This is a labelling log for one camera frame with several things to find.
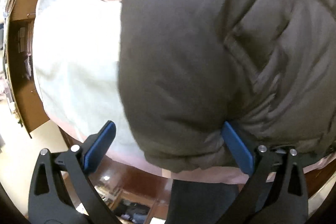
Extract dark brown puffer jacket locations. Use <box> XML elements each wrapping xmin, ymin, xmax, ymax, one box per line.
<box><xmin>118</xmin><ymin>0</ymin><xmax>335</xmax><ymax>172</ymax></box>

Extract plaid bed sheet with logo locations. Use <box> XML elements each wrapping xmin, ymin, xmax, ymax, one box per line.
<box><xmin>33</xmin><ymin>0</ymin><xmax>335</xmax><ymax>184</ymax></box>

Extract brown wooden wardrobe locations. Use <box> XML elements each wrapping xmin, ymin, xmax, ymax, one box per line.
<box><xmin>3</xmin><ymin>0</ymin><xmax>49</xmax><ymax>136</ymax></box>

